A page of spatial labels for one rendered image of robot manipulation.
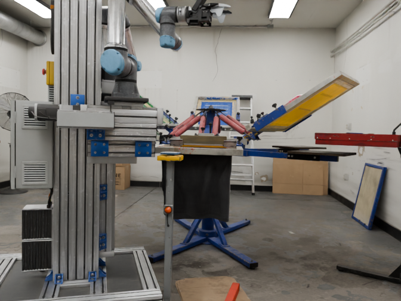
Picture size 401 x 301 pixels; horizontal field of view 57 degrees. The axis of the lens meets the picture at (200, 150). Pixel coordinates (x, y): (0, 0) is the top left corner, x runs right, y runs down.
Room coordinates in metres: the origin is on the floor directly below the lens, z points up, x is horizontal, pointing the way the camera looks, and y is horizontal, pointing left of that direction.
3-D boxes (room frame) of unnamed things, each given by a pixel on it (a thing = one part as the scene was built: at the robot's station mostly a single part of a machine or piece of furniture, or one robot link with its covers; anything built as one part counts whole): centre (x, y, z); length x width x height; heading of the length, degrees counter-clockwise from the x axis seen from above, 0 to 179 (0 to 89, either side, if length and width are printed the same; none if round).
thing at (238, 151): (2.65, 0.00, 0.97); 0.79 x 0.58 x 0.04; 175
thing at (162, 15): (1.85, 0.18, 1.65); 0.11 x 0.08 x 0.09; 80
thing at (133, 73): (2.02, 0.41, 1.42); 0.13 x 0.12 x 0.14; 170
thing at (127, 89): (2.03, 0.41, 1.31); 0.15 x 0.15 x 0.10
